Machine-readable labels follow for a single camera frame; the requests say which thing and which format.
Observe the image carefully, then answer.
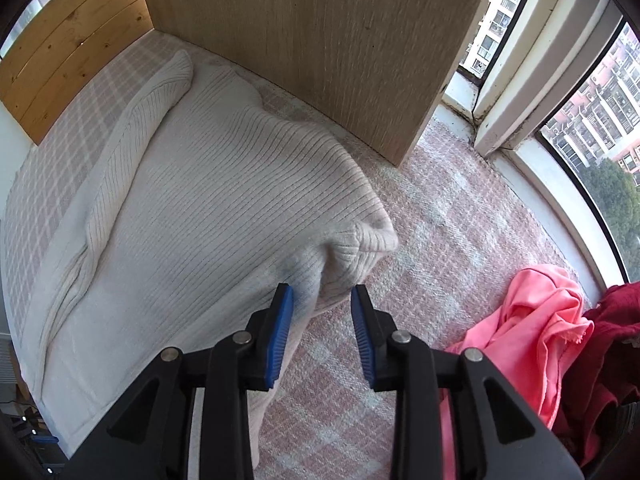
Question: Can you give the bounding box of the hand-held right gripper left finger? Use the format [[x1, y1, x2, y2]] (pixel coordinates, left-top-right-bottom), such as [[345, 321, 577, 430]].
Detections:
[[62, 283, 295, 480]]

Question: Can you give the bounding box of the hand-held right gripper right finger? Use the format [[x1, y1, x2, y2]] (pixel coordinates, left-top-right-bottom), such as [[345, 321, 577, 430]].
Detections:
[[350, 284, 587, 480]]

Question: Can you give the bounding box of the cream knit cardigan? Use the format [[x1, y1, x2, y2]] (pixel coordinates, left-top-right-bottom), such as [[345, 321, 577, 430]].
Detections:
[[12, 50, 399, 471]]

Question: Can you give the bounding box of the pink plaid blanket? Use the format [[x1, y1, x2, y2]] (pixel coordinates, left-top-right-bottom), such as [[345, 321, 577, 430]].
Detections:
[[0, 35, 601, 480]]

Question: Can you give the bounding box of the pink garment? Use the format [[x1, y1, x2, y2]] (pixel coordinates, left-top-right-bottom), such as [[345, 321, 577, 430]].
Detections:
[[439, 266, 596, 480]]

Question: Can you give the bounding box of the dark red garment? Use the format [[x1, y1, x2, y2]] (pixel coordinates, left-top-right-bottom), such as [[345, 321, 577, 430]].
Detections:
[[552, 282, 640, 466]]

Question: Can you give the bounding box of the dark device with blue lights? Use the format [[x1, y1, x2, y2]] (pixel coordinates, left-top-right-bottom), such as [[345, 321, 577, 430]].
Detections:
[[0, 400, 61, 480]]

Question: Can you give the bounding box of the light wooden cabinet panel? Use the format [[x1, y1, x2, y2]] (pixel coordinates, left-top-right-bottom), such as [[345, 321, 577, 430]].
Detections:
[[135, 0, 506, 167]]

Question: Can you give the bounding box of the white framed window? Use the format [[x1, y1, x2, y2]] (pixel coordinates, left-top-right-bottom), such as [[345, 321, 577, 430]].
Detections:
[[442, 0, 640, 306]]

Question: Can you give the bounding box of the pine wood headboard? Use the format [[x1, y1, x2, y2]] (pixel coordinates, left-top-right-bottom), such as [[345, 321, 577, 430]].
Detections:
[[0, 0, 153, 147]]

